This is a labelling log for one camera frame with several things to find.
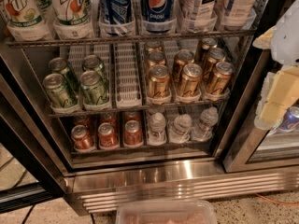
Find second row middle gold can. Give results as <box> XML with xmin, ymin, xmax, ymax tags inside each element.
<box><xmin>172</xmin><ymin>49</ymin><xmax>194</xmax><ymax>83</ymax></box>

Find second row left gold can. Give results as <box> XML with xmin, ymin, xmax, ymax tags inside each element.
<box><xmin>145</xmin><ymin>51</ymin><xmax>166</xmax><ymax>72</ymax></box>

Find white label bottle right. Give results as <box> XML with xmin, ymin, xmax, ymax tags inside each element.
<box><xmin>220</xmin><ymin>0</ymin><xmax>256</xmax><ymax>30</ymax></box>

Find front left gold can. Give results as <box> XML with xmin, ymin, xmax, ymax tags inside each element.
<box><xmin>149</xmin><ymin>65</ymin><xmax>170</xmax><ymax>99</ymax></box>

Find blue can behind glass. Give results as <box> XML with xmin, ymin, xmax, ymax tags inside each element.
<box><xmin>278</xmin><ymin>106</ymin><xmax>299</xmax><ymax>133</ymax></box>

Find clear plastic bin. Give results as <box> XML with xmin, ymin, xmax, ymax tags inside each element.
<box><xmin>115</xmin><ymin>200</ymin><xmax>218</xmax><ymax>224</ymax></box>

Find open left fridge door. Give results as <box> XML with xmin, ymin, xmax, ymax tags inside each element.
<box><xmin>0</xmin><ymin>77</ymin><xmax>65</xmax><ymax>213</ymax></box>

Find orange cable on floor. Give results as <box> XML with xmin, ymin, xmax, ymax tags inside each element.
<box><xmin>255</xmin><ymin>192</ymin><xmax>299</xmax><ymax>207</ymax></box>

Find front right gold can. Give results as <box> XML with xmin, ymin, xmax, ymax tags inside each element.
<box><xmin>206</xmin><ymin>62</ymin><xmax>235</xmax><ymax>95</ymax></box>

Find back right green can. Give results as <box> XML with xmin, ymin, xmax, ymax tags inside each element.
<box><xmin>81</xmin><ymin>54</ymin><xmax>107</xmax><ymax>82</ymax></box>

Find front right orange can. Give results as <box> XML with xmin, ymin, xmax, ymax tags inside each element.
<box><xmin>124</xmin><ymin>120</ymin><xmax>142</xmax><ymax>146</ymax></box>

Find front left orange can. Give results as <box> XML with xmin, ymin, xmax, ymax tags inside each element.
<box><xmin>71</xmin><ymin>125</ymin><xmax>94</xmax><ymax>152</ymax></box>

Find right glass fridge door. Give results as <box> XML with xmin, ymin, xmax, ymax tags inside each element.
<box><xmin>221</xmin><ymin>49</ymin><xmax>299</xmax><ymax>173</ymax></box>

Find orange can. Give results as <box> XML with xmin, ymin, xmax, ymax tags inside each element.
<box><xmin>124</xmin><ymin>120</ymin><xmax>142</xmax><ymax>146</ymax></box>
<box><xmin>71</xmin><ymin>125</ymin><xmax>94</xmax><ymax>152</ymax></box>
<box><xmin>98</xmin><ymin>122</ymin><xmax>119</xmax><ymax>149</ymax></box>

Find second row gold can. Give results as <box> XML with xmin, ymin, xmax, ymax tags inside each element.
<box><xmin>145</xmin><ymin>51</ymin><xmax>166</xmax><ymax>72</ymax></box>
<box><xmin>203</xmin><ymin>48</ymin><xmax>226</xmax><ymax>81</ymax></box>
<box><xmin>172</xmin><ymin>49</ymin><xmax>194</xmax><ymax>83</ymax></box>

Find front right green can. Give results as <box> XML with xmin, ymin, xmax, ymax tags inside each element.
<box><xmin>80</xmin><ymin>71</ymin><xmax>108</xmax><ymax>105</ymax></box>

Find white label bottle left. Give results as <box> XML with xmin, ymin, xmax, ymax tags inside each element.
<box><xmin>178</xmin><ymin>0</ymin><xmax>215</xmax><ymax>33</ymax></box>

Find front left 7up bottle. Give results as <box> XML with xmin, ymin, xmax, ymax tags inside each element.
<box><xmin>1</xmin><ymin>0</ymin><xmax>50</xmax><ymax>41</ymax></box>

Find back left gold can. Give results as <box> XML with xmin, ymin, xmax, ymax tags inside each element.
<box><xmin>144</xmin><ymin>41</ymin><xmax>163</xmax><ymax>53</ymax></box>

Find front left green can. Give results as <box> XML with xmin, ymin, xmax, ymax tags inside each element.
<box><xmin>43</xmin><ymin>73</ymin><xmax>78</xmax><ymax>108</ymax></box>

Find green can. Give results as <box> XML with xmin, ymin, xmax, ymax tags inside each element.
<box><xmin>49</xmin><ymin>57</ymin><xmax>79</xmax><ymax>92</ymax></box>
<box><xmin>81</xmin><ymin>54</ymin><xmax>107</xmax><ymax>82</ymax></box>
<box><xmin>43</xmin><ymin>73</ymin><xmax>78</xmax><ymax>108</ymax></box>
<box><xmin>80</xmin><ymin>71</ymin><xmax>108</xmax><ymax>105</ymax></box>

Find steel fridge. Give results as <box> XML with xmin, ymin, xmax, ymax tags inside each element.
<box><xmin>0</xmin><ymin>0</ymin><xmax>298</xmax><ymax>216</ymax></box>

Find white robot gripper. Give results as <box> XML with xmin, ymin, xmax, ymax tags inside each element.
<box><xmin>254</xmin><ymin>0</ymin><xmax>299</xmax><ymax>130</ymax></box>

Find back left green can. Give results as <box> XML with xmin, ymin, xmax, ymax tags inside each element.
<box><xmin>49</xmin><ymin>57</ymin><xmax>79</xmax><ymax>92</ymax></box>

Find front middle gold can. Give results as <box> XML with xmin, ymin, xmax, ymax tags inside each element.
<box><xmin>178</xmin><ymin>63</ymin><xmax>202</xmax><ymax>97</ymax></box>

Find front middle orange can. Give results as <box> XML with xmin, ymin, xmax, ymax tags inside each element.
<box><xmin>98</xmin><ymin>122</ymin><xmax>119</xmax><ymax>149</ymax></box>

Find second row right gold can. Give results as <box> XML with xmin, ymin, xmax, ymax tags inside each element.
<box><xmin>203</xmin><ymin>48</ymin><xmax>226</xmax><ymax>81</ymax></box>

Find white label bottle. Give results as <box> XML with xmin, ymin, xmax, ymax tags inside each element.
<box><xmin>220</xmin><ymin>0</ymin><xmax>256</xmax><ymax>30</ymax></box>
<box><xmin>178</xmin><ymin>0</ymin><xmax>215</xmax><ymax>33</ymax></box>

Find blue pepsi bottle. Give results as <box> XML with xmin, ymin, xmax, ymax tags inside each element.
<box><xmin>101</xmin><ymin>0</ymin><xmax>134</xmax><ymax>36</ymax></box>
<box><xmin>140</xmin><ymin>0</ymin><xmax>174</xmax><ymax>34</ymax></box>

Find back right gold can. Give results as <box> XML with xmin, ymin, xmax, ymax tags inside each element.
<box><xmin>195</xmin><ymin>37</ymin><xmax>218</xmax><ymax>63</ymax></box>

